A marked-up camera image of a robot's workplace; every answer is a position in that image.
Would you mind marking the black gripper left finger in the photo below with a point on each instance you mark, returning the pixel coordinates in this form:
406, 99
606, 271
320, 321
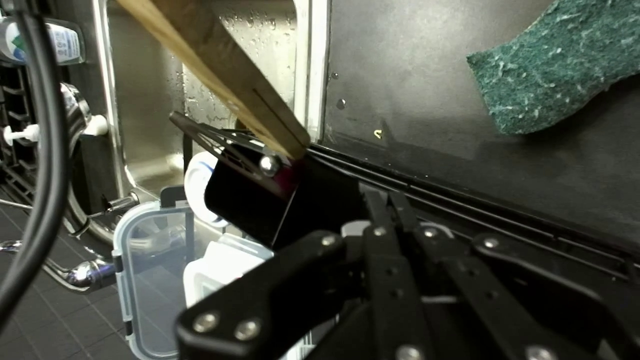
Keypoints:
363, 285

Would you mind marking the stainless steel sink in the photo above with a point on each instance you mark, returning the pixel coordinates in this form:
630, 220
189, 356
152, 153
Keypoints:
142, 82

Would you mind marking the white cup in rack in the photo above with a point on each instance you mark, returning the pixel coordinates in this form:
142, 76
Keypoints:
61, 39

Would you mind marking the clear lidded food container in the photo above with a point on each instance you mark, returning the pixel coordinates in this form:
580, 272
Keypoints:
167, 260

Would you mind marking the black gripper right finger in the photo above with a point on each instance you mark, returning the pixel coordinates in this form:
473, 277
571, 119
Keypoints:
533, 302

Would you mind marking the wooden spatula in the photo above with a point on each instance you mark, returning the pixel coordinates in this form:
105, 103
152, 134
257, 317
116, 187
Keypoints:
193, 31

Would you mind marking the black wire dish rack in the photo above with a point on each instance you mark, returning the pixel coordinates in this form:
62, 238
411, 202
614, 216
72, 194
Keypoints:
487, 197

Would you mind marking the green yellow sponge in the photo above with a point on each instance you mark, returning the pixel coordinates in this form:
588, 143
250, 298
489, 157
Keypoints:
565, 58

